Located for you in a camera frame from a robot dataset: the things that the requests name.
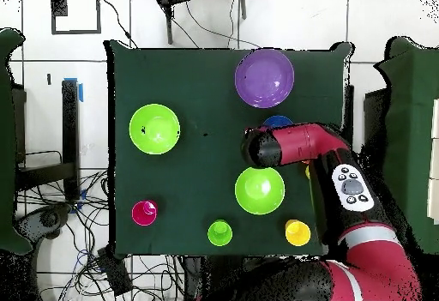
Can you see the small dark blue bowl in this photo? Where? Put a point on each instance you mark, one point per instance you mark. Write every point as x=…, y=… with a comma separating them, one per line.
x=277, y=121

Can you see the purple bowl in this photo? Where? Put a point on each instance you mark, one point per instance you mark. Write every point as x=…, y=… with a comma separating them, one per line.
x=264, y=78

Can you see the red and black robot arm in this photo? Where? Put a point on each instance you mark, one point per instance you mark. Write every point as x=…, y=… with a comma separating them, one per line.
x=360, y=246

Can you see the dark green table cloth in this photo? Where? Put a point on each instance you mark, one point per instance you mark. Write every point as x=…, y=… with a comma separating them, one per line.
x=205, y=109

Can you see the green bowl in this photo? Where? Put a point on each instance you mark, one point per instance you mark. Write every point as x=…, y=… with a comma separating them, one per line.
x=154, y=129
x=259, y=191

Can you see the yellow orange cup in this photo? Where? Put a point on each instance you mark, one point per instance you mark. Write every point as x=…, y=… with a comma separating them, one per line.
x=297, y=233

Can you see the green cup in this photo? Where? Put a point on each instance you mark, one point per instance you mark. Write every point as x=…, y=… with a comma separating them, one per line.
x=219, y=233

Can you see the red cup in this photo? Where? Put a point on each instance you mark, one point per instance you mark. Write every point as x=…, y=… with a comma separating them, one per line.
x=144, y=213

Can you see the green cloth side table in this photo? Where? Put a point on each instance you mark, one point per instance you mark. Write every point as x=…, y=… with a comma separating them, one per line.
x=7, y=143
x=411, y=143

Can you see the white boxes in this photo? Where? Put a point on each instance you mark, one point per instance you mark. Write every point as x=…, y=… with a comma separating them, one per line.
x=435, y=177

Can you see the black bench with blue tape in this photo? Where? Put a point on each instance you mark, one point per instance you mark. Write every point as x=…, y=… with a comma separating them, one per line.
x=70, y=126

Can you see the black floor box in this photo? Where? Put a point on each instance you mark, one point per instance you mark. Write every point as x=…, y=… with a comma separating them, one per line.
x=115, y=272

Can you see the black camera stand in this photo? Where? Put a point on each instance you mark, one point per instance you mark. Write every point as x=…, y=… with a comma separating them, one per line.
x=168, y=23

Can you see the grey square floor frame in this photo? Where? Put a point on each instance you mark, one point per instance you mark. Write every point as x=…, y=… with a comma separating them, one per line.
x=58, y=6

